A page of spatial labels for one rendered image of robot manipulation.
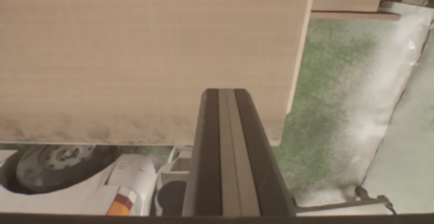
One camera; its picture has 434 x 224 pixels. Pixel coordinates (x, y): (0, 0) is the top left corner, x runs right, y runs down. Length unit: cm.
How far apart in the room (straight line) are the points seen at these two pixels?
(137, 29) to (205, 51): 5
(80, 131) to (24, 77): 7
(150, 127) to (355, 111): 166
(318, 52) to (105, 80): 134
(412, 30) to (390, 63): 21
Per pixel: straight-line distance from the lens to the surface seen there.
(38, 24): 22
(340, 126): 182
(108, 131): 24
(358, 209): 227
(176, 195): 61
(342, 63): 157
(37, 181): 151
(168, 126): 22
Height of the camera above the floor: 127
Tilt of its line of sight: 60 degrees down
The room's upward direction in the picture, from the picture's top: 179 degrees clockwise
